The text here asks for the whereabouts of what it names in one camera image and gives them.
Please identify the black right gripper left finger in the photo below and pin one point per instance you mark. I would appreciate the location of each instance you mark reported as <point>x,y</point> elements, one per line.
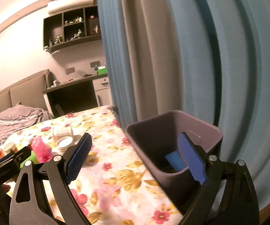
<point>29,204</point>

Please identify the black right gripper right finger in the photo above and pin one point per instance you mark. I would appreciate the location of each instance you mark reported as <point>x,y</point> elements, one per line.
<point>227,194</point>

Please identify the pink plastic bag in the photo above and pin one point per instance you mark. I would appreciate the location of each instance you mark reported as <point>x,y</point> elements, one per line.
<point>42,151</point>

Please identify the blue foam net sleeve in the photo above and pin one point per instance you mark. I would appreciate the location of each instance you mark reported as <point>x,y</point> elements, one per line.
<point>175,160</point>

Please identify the purple plastic trash bin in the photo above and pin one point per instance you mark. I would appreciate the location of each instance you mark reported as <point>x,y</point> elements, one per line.
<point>155,141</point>

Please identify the orange patterned paper cup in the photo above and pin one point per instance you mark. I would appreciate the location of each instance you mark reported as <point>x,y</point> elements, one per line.
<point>10,147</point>

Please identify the green foam net sleeve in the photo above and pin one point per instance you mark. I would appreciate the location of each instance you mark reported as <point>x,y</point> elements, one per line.
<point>31,158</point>

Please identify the purple striped duvet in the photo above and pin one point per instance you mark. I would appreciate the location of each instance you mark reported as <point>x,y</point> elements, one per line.
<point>19,117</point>

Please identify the upright checked paper cup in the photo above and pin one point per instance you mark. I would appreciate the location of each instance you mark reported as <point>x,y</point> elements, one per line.
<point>64,143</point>

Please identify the lying checked paper cup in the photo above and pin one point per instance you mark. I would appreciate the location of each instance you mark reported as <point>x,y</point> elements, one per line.
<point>61,132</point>

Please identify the floral bed sheet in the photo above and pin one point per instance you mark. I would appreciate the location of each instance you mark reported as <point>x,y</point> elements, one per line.
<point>113,186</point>

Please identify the grey padded headboard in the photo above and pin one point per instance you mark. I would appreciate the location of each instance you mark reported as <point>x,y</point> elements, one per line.
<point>28,92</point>

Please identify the white drawer cabinet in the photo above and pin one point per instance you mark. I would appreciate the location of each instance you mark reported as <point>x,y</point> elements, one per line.
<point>102,91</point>

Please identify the green box on desk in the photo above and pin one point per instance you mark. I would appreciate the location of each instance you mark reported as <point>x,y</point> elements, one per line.
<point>102,70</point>

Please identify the blue and grey curtain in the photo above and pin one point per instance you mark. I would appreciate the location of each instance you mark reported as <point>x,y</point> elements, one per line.
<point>208,58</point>

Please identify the white air conditioner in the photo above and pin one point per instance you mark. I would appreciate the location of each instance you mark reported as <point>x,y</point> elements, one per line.
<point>59,6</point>

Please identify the grey wall socket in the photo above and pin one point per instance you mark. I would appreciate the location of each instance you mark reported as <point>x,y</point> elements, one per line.
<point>95,64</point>
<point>69,70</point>

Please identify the dark wall shelf unit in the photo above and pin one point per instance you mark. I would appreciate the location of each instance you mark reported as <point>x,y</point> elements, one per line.
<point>71,28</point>

